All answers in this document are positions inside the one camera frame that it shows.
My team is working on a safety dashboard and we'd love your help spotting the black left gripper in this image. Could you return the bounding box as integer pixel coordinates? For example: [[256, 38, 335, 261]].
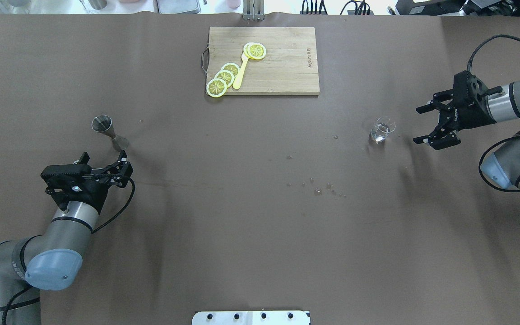
[[56, 158, 133, 212]]

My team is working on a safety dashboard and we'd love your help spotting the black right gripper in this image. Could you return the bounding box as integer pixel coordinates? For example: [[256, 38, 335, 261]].
[[413, 71, 496, 150]]

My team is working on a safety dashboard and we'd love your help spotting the steel jigger measuring cup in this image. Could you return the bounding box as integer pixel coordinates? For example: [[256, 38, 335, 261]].
[[91, 115, 130, 151]]

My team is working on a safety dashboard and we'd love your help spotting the small clear glass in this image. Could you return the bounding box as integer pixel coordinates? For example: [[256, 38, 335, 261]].
[[369, 116, 396, 144]]

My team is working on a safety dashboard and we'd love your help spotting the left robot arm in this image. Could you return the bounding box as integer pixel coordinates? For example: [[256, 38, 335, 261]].
[[0, 151, 136, 325]]

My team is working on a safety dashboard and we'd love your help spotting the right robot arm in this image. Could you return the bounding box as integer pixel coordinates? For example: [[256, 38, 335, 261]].
[[413, 70, 520, 194]]

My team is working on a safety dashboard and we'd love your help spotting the yellow plastic knife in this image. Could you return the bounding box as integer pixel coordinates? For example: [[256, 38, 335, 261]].
[[232, 42, 251, 90]]

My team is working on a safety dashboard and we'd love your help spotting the wooden cutting board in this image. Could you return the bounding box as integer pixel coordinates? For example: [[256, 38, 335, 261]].
[[206, 27, 320, 96]]

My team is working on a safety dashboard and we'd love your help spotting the metal tray scale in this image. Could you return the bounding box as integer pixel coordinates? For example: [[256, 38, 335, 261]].
[[156, 0, 201, 14]]

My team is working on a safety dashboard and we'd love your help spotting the lemon slice on knife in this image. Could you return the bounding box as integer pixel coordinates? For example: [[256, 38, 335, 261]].
[[243, 42, 267, 60]]

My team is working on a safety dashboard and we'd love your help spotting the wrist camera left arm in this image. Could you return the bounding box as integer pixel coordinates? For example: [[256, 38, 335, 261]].
[[41, 152, 91, 195]]

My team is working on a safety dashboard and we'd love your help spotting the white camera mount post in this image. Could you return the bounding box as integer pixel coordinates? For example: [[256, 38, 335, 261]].
[[191, 310, 312, 325]]

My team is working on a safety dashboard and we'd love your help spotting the aluminium frame post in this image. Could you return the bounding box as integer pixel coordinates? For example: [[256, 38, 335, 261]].
[[242, 0, 265, 21]]

